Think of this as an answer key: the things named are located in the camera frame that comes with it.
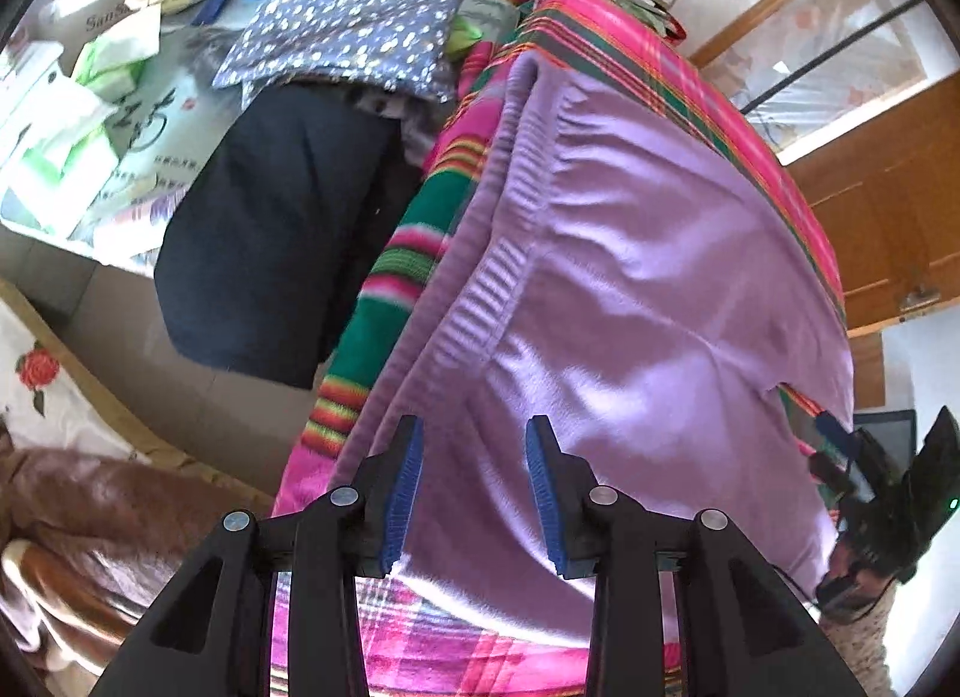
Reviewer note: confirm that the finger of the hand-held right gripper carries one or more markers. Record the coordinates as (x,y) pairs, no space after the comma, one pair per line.
(829,473)
(836,434)

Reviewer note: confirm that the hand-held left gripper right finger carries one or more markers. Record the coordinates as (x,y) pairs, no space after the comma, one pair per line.
(541,502)

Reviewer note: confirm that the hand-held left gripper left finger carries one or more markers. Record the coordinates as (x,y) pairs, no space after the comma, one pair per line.
(403,502)

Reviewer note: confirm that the purple fleece pants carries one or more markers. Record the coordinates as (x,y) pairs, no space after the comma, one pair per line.
(637,277)

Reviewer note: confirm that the person's right forearm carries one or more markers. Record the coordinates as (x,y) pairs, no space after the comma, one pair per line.
(862,652)

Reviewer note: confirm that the black mesh chair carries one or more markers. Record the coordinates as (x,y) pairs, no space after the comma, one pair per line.
(889,434)

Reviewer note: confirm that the small wooden cabinet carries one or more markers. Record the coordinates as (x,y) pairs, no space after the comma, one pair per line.
(866,367)

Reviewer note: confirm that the wooden door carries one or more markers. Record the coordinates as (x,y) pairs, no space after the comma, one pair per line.
(885,202)

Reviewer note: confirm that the brown fuzzy blanket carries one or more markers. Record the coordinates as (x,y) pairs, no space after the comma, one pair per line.
(112,517)

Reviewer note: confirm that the dark navy cloth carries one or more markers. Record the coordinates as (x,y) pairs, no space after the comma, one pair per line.
(270,239)

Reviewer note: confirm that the translucent plastic curtain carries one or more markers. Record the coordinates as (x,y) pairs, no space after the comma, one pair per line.
(825,75)

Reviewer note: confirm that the rose print bedsheet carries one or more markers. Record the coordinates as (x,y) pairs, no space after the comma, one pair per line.
(45,382)

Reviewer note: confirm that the black pole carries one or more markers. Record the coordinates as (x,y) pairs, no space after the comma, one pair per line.
(825,52)

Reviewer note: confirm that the pink green plaid blanket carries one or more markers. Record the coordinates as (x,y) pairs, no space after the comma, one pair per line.
(622,45)

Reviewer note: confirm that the purple dotted cloth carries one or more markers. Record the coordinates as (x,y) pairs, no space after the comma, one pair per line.
(345,37)

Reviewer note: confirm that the pile of green white packages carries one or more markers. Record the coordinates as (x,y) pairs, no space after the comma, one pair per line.
(60,142)

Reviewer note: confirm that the white carton box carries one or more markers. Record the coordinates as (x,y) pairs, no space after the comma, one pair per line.
(97,7)

